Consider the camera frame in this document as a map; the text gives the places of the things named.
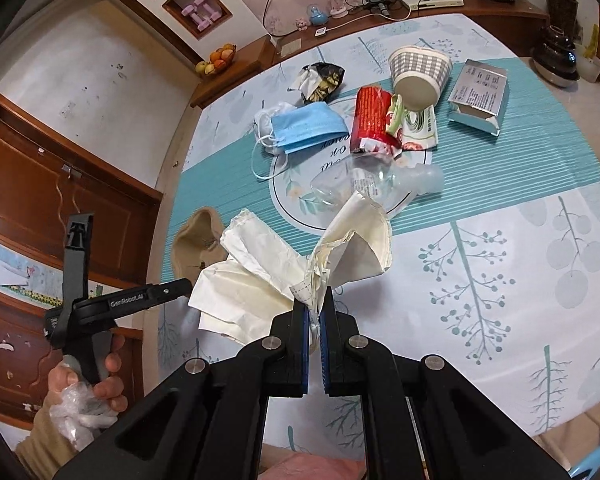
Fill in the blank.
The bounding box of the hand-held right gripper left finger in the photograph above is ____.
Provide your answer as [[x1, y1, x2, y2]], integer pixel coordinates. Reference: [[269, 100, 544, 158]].
[[52, 302, 312, 480]]

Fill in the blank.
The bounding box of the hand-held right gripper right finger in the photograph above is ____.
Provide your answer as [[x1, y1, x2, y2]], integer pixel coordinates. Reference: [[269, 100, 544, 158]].
[[317, 287, 576, 480]]

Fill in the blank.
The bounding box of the white paper bag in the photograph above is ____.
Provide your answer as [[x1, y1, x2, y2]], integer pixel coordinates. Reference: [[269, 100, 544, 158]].
[[187, 192, 393, 346]]

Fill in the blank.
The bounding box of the beige sock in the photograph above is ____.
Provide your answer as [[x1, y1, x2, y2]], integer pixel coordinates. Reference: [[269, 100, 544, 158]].
[[172, 208, 231, 281]]

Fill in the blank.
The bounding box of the clear plastic bottle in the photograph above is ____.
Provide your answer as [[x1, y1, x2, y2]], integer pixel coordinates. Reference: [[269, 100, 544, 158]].
[[310, 162, 443, 211]]

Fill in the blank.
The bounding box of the blue face mask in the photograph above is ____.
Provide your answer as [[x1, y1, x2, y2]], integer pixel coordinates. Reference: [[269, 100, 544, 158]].
[[270, 101, 351, 155]]

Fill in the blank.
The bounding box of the white face mask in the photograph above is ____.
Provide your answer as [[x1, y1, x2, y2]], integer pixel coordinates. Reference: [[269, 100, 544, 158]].
[[251, 101, 298, 181]]

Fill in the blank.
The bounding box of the red snack wrapper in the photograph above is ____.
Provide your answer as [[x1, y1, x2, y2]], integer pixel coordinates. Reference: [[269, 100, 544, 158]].
[[349, 86, 401, 156]]

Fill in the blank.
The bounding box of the black snack bag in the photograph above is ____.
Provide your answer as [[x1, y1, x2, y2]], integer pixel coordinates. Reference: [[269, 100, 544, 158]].
[[287, 61, 346, 106]]

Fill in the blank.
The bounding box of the grey checked paper cup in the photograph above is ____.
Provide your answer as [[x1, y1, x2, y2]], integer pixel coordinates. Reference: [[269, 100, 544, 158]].
[[389, 46, 452, 111]]

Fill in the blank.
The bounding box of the person's left forearm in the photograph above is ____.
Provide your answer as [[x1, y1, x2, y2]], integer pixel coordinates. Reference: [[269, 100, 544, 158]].
[[15, 400, 81, 471]]

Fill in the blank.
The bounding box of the person's left hand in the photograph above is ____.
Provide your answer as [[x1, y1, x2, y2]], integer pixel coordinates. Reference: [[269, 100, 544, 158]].
[[47, 332, 129, 415]]

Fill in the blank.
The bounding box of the wooden door with stickers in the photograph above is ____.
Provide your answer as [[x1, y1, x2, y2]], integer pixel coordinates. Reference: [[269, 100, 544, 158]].
[[0, 285, 146, 426]]

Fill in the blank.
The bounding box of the clear crinkled plastic film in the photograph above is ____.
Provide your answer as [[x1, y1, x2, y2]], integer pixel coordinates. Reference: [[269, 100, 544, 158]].
[[50, 382, 118, 448]]

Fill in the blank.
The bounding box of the brown wooden door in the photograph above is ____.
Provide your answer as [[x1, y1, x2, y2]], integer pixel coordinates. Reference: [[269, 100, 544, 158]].
[[0, 92, 163, 281]]

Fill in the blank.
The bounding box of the table with tree-pattern cloth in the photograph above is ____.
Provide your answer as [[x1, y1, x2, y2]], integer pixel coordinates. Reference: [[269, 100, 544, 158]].
[[157, 12, 600, 451]]

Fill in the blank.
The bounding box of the green white snack wrapper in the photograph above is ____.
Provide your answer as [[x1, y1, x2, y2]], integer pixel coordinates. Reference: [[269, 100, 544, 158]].
[[387, 94, 438, 152]]

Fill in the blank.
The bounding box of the light blue plastic stool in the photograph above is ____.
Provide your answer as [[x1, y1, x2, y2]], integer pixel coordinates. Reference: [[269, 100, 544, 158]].
[[565, 442, 600, 480]]

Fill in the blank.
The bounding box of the bowl of fruit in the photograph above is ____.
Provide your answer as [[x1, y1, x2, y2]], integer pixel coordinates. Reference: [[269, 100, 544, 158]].
[[196, 45, 237, 78]]

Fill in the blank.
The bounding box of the grey cardboard box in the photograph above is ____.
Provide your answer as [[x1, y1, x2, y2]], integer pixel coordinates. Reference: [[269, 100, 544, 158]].
[[447, 59, 508, 137]]

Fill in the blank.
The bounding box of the white set-top box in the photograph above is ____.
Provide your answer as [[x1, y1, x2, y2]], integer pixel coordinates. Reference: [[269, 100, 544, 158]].
[[399, 0, 465, 11]]

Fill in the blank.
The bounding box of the wooden television cabinet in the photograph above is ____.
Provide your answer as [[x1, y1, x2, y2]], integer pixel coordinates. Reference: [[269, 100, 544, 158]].
[[190, 0, 551, 108]]

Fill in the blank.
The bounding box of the white plastic bucket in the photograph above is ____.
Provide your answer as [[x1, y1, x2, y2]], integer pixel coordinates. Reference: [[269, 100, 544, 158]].
[[575, 52, 600, 83]]

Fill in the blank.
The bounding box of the children's animal wall chart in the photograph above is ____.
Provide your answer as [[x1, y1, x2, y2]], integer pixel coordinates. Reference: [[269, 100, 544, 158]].
[[0, 237, 106, 311]]

